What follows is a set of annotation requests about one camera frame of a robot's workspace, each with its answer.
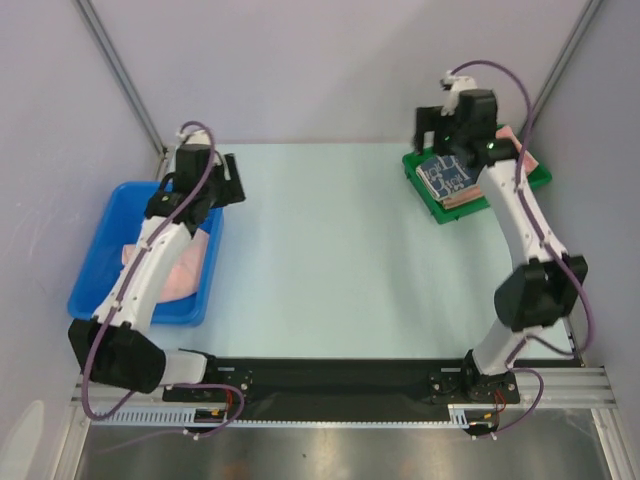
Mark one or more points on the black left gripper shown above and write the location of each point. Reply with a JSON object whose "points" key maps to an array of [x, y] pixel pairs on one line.
{"points": [[230, 189]]}

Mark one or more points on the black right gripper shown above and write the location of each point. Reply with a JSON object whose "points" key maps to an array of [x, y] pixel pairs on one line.
{"points": [[429, 120]]}

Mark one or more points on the patterned blue white towel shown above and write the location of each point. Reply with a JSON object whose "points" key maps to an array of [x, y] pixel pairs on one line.
{"points": [[445, 177]]}

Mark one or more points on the pink towel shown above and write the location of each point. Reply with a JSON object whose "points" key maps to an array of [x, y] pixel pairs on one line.
{"points": [[471, 193]]}

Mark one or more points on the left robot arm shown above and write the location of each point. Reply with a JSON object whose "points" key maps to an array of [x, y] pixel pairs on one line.
{"points": [[112, 346]]}

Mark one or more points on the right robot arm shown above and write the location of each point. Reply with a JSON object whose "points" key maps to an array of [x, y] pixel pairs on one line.
{"points": [[544, 284]]}

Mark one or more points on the green plastic tray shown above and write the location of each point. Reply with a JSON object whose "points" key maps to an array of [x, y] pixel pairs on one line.
{"points": [[537, 178]]}

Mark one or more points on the small pink cloth in bin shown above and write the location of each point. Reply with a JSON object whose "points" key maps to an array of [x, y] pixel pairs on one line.
{"points": [[185, 270]]}

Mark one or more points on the blue plastic bin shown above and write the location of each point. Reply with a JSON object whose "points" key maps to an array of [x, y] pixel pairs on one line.
{"points": [[119, 226]]}

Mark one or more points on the white slotted cable duct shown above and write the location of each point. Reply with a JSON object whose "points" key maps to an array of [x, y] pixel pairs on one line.
{"points": [[379, 414]]}

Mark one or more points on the aluminium frame rail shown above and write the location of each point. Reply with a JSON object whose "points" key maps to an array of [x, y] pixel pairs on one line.
{"points": [[563, 388]]}

